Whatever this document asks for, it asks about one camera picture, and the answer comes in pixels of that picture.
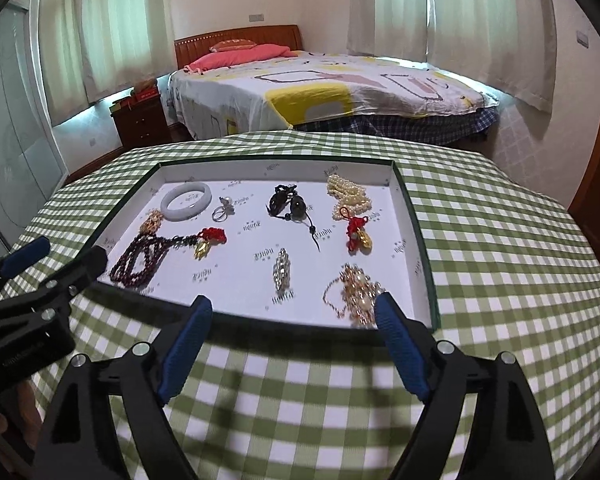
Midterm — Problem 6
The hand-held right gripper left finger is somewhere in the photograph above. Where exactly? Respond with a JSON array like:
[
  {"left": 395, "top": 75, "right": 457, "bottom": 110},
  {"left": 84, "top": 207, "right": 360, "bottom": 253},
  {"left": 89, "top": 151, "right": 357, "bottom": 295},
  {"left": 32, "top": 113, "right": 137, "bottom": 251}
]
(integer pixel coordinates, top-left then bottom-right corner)
[{"left": 30, "top": 295, "right": 214, "bottom": 480}]

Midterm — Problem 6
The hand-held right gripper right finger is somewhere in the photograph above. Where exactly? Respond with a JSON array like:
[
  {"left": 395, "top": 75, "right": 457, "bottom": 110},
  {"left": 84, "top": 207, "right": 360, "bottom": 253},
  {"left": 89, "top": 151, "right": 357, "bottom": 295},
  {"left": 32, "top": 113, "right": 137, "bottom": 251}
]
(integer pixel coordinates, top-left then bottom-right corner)
[{"left": 374, "top": 291, "right": 567, "bottom": 480}]

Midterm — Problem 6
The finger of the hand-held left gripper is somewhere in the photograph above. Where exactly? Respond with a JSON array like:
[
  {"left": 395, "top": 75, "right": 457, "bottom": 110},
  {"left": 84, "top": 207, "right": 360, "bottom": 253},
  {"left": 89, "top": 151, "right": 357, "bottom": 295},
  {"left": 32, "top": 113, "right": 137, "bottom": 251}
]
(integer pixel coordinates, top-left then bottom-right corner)
[
  {"left": 0, "top": 236, "right": 52, "bottom": 291},
  {"left": 0, "top": 245, "right": 109, "bottom": 323}
]

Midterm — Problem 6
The gold pearl chain necklace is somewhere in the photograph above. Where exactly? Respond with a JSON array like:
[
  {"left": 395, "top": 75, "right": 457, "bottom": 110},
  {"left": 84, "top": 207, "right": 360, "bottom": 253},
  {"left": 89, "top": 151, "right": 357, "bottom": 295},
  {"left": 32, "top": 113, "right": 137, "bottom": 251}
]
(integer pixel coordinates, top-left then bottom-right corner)
[{"left": 322, "top": 262, "right": 386, "bottom": 330}]

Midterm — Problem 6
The white jade bangle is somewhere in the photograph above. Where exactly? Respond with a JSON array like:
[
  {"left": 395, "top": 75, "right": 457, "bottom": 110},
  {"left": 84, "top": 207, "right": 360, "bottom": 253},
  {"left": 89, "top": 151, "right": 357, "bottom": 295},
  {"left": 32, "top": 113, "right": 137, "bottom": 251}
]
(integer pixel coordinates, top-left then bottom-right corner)
[{"left": 160, "top": 182, "right": 214, "bottom": 222}]

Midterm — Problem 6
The white tray box green rim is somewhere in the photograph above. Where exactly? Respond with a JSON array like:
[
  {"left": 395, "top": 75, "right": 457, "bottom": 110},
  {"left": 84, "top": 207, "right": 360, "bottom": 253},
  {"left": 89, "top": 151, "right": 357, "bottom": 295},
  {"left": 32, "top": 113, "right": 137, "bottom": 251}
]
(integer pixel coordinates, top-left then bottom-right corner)
[{"left": 91, "top": 158, "right": 441, "bottom": 332}]

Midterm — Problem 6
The cream pearl necklace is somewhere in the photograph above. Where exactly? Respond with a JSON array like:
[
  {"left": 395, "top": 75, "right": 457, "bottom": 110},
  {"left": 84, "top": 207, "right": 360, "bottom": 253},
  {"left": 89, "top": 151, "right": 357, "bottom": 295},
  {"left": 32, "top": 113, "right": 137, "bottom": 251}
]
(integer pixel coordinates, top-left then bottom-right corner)
[{"left": 325, "top": 172, "right": 374, "bottom": 221}]

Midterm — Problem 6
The person's left hand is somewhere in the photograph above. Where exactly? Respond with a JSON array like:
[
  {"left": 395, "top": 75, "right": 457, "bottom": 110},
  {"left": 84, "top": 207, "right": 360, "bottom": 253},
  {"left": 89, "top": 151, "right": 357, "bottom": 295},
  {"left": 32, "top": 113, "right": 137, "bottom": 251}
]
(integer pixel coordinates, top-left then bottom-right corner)
[{"left": 0, "top": 378, "right": 44, "bottom": 463}]

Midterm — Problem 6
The white wardrobe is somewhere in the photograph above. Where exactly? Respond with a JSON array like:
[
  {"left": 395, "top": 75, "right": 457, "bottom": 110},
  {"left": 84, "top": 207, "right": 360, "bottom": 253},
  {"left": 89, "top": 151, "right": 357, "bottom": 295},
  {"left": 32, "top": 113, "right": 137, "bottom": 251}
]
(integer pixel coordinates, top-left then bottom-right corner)
[{"left": 0, "top": 2, "right": 64, "bottom": 262}]

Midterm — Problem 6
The green checkered tablecloth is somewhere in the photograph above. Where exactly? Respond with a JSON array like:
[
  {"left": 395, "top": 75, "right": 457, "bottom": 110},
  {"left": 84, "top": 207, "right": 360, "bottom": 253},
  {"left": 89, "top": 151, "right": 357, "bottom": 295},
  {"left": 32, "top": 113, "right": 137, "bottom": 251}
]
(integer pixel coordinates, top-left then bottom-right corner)
[{"left": 0, "top": 130, "right": 600, "bottom": 480}]

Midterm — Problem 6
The red knot gold charm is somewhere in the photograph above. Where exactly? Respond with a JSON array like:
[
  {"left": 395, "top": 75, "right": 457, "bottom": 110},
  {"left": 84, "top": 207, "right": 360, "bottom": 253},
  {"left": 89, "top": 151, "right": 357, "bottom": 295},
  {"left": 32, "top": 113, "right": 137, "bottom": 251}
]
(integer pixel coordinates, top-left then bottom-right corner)
[
  {"left": 182, "top": 227, "right": 228, "bottom": 261},
  {"left": 342, "top": 207, "right": 375, "bottom": 252}
]

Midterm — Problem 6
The crystal brooch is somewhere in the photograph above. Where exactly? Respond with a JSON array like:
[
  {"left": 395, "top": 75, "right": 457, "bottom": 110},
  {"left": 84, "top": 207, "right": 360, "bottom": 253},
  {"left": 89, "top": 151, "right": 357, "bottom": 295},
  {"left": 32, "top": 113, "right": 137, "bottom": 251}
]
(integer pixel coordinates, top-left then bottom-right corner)
[{"left": 272, "top": 247, "right": 292, "bottom": 292}]

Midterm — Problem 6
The dark wooden nightstand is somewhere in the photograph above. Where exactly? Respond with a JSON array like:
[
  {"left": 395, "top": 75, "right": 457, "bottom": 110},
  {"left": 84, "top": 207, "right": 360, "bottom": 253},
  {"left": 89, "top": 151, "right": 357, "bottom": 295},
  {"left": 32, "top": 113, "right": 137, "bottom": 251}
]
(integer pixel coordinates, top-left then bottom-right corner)
[{"left": 110, "top": 95, "right": 174, "bottom": 151}]

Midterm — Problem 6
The black bead pendant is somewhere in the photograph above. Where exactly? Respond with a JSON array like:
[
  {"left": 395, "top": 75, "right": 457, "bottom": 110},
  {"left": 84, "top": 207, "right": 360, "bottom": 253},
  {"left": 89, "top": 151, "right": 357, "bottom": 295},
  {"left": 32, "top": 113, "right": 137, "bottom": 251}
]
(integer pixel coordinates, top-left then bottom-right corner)
[{"left": 265, "top": 183, "right": 326, "bottom": 254}]

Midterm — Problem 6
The red box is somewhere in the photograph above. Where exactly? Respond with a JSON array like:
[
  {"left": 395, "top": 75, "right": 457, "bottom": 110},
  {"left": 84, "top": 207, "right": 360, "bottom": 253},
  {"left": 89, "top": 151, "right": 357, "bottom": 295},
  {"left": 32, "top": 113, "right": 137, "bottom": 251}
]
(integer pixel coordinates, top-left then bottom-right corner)
[{"left": 129, "top": 85, "right": 160, "bottom": 104}]

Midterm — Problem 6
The blue plaid mattress cover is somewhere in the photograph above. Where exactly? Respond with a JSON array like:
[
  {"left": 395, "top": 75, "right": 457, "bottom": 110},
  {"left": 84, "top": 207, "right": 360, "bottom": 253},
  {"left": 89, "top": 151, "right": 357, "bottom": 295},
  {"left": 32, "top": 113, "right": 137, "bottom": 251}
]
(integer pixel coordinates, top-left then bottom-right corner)
[{"left": 292, "top": 106, "right": 501, "bottom": 149}]

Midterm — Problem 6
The pale green window curtain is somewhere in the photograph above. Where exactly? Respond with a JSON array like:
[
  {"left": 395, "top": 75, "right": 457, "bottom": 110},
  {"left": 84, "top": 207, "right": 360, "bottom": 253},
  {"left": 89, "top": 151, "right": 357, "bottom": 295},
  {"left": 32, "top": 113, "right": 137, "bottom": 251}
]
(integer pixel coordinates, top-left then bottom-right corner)
[
  {"left": 347, "top": 0, "right": 431, "bottom": 62},
  {"left": 424, "top": 0, "right": 559, "bottom": 114},
  {"left": 30, "top": 0, "right": 179, "bottom": 127}
]

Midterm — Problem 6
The brown wooden door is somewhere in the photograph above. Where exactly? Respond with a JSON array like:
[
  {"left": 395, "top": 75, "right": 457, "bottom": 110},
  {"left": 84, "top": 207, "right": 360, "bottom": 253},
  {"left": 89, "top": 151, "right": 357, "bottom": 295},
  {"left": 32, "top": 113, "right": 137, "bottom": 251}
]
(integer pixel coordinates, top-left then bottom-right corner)
[{"left": 567, "top": 50, "right": 600, "bottom": 283}]

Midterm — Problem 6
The patterned white bedsheet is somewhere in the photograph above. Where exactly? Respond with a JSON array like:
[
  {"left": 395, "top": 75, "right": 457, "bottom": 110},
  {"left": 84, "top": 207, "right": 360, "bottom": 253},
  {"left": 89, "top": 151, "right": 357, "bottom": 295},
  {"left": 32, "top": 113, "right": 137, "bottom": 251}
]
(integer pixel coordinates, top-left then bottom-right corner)
[{"left": 167, "top": 50, "right": 501, "bottom": 141}]

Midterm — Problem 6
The red pillow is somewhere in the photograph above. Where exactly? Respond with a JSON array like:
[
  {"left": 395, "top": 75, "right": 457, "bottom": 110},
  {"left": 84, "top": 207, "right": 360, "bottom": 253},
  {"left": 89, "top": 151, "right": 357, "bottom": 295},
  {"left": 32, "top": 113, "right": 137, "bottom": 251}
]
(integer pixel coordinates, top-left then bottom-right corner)
[{"left": 185, "top": 43, "right": 294, "bottom": 74}]

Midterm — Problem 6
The small patterned pillow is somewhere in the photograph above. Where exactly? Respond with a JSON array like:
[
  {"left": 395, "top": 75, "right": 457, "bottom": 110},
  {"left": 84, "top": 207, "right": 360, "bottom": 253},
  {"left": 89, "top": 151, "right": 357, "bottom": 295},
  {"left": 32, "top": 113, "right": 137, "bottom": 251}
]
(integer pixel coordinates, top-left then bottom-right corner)
[{"left": 208, "top": 39, "right": 256, "bottom": 54}]

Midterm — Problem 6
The wooden bed headboard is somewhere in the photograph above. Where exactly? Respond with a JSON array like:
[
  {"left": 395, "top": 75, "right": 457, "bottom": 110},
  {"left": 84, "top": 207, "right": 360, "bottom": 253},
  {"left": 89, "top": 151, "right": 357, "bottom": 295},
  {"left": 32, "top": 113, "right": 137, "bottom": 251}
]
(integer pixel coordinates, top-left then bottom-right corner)
[{"left": 173, "top": 25, "right": 302, "bottom": 69}]

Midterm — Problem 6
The dark red bead bracelet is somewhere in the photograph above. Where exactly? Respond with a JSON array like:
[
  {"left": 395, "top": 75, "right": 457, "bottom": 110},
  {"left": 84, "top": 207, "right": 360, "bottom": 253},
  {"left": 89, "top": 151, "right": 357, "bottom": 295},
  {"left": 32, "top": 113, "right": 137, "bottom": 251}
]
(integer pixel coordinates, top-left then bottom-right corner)
[{"left": 108, "top": 233, "right": 201, "bottom": 290}]

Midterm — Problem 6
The gold beaded bracelet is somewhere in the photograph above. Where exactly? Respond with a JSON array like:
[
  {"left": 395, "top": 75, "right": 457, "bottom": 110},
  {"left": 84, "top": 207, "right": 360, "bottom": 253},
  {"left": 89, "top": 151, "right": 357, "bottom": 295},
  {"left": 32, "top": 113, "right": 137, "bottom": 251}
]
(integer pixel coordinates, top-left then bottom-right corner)
[{"left": 140, "top": 211, "right": 165, "bottom": 235}]

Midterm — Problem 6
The silver ring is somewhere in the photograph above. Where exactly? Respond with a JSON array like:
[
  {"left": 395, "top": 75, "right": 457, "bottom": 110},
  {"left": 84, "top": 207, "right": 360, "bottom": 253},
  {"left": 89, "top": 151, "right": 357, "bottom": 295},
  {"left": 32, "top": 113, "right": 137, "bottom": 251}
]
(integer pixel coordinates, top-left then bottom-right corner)
[{"left": 211, "top": 195, "right": 236, "bottom": 223}]

